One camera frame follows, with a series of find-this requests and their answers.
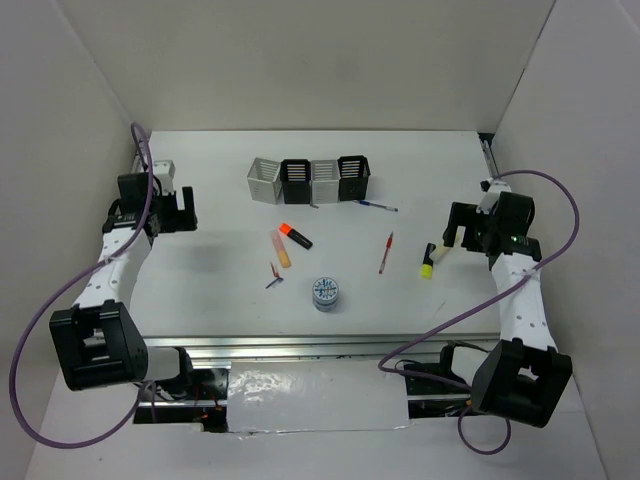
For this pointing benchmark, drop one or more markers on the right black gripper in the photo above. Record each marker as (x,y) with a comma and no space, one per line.
(464,214)

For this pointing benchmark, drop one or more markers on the black yellow highlighter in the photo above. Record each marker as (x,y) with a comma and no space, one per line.
(427,262)

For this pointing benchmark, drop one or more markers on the black orange highlighter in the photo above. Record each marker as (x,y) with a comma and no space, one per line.
(296,236)

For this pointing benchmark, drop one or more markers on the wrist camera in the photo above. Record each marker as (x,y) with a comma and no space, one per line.
(492,190)
(164,172)

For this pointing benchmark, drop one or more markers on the aluminium rail frame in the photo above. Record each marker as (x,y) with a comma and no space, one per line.
(205,290)

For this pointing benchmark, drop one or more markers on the pale yellow highlighter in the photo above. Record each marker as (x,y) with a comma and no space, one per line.
(439,252)

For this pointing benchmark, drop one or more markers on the silver foil sheet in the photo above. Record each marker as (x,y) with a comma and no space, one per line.
(305,396)

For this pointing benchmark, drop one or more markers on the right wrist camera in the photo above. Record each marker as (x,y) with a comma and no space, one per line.
(492,190)

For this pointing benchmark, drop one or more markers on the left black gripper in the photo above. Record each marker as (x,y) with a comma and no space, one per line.
(182,220)

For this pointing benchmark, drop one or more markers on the black slotted container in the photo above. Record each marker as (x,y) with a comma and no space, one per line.
(295,177)
(354,175)

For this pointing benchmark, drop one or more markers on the silver slotted container left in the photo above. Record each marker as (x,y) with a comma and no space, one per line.
(264,181)

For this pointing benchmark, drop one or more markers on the red gel pen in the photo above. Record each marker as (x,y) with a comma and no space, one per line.
(387,249)

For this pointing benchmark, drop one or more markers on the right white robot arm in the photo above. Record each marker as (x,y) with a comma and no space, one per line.
(524,376)

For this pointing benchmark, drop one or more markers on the black slotted container left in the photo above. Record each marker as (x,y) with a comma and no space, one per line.
(295,177)

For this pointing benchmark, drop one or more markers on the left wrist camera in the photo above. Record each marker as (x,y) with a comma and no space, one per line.
(164,172)

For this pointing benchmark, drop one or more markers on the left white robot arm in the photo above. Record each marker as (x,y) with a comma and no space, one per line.
(96,340)

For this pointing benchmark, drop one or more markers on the silver slotted container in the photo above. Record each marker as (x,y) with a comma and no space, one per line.
(325,178)
(264,181)

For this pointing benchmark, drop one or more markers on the orange pastel highlighter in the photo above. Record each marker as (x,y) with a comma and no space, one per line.
(281,252)

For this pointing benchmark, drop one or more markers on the silver slotted container right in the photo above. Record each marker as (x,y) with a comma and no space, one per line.
(325,178)

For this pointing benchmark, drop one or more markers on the blue ballpoint pen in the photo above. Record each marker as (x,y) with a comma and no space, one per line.
(376,205)

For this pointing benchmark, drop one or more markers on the black slotted container right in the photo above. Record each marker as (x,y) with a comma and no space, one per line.
(354,175)

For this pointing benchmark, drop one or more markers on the blue paper clip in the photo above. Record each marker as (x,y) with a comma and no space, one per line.
(276,281)

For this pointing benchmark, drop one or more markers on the blue patterned tape roll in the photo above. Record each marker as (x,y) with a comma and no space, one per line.
(325,294)

